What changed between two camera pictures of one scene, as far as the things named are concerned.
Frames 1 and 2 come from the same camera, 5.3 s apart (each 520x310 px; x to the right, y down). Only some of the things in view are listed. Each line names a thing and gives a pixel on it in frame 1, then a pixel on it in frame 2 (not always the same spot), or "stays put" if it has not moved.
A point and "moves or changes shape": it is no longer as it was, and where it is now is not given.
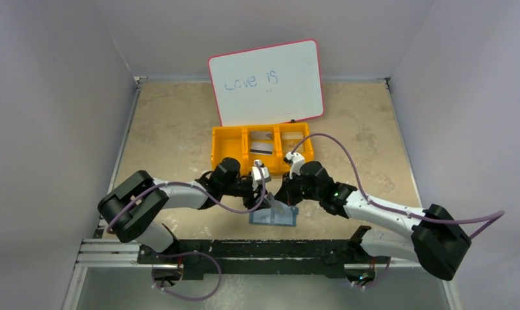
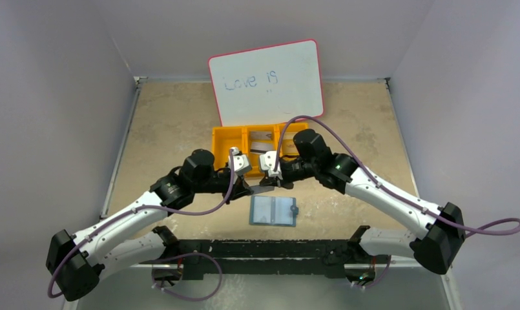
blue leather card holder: x=278 y=214 stays put
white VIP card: x=261 y=148 stays put
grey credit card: x=260 y=135 stays put
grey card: x=276 y=207 moves or changes shape
